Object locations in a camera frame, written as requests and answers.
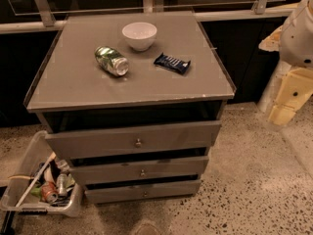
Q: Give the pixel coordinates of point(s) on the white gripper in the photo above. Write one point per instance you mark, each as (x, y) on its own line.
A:
(298, 39)

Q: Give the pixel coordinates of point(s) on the grey top drawer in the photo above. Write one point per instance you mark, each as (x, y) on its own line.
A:
(133, 140)

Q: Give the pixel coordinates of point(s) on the grey drawer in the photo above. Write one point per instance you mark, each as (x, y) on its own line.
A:
(140, 192)
(107, 173)
(133, 140)

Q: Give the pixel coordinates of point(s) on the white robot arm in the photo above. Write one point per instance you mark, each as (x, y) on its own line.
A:
(293, 40)

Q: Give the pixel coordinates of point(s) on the grey middle drawer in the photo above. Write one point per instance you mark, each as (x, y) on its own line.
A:
(107, 173)

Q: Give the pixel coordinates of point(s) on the grey drawer cabinet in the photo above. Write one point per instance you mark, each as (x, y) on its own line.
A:
(74, 93)

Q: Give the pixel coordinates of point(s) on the grey bottom drawer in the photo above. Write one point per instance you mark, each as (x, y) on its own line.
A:
(140, 192)

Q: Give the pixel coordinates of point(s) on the dark blue candy bar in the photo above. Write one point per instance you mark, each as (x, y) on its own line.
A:
(172, 64)

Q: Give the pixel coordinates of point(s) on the white ceramic bowl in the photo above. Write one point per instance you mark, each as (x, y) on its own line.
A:
(140, 36)

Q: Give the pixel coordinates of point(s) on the green soda can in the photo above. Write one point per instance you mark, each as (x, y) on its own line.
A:
(111, 61)

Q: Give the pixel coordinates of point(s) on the white stick in bin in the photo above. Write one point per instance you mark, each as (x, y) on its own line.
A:
(38, 175)

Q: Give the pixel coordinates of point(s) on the silver can in bin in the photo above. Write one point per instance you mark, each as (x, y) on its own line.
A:
(62, 185)

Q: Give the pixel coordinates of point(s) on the metal railing with glass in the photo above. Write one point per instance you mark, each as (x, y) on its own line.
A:
(23, 16)

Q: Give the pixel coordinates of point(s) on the red soda can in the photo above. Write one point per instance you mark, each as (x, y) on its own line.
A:
(49, 192)

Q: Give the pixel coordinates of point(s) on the clear plastic bin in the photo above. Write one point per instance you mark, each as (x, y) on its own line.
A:
(17, 197)

